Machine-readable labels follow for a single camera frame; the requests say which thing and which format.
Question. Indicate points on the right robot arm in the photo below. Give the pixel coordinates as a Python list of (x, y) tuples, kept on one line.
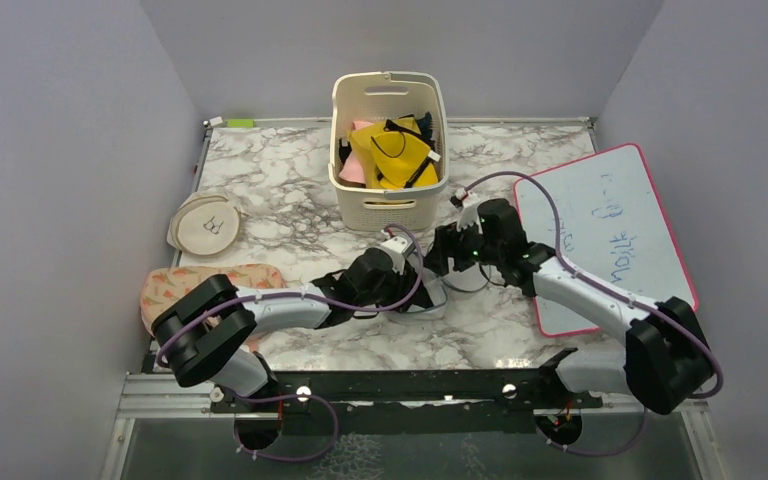
[(665, 357)]

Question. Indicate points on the floral pink laundry bag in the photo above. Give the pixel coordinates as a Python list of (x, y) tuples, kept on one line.
[(162, 288)]

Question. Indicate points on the pink framed whiteboard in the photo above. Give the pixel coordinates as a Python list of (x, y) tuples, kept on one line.
[(607, 216)]

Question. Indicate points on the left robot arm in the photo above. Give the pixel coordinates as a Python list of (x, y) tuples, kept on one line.
[(200, 337)]

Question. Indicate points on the dark garment in basket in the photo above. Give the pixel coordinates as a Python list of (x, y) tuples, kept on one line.
[(425, 125)]

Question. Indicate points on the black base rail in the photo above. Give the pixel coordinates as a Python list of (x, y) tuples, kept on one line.
[(393, 402)]

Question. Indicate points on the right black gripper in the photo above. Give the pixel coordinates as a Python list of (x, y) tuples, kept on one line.
[(446, 247)]

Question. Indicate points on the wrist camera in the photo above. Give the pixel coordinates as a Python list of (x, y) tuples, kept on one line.
[(467, 204), (403, 252)]

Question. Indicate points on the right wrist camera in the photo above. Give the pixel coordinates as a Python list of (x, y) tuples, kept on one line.
[(467, 204)]

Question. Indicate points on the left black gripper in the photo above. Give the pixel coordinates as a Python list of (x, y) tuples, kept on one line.
[(404, 290)]

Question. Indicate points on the pink garment in basket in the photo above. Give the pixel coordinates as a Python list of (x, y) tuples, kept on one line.
[(358, 162)]

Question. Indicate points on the green tape piece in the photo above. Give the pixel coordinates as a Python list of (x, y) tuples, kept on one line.
[(240, 123)]

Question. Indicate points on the yellow garment in basket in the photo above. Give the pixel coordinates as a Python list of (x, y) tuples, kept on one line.
[(389, 158)]

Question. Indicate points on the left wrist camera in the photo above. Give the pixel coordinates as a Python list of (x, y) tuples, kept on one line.
[(403, 252)]

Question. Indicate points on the cream laundry basket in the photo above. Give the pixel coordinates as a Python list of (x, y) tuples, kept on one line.
[(396, 98)]

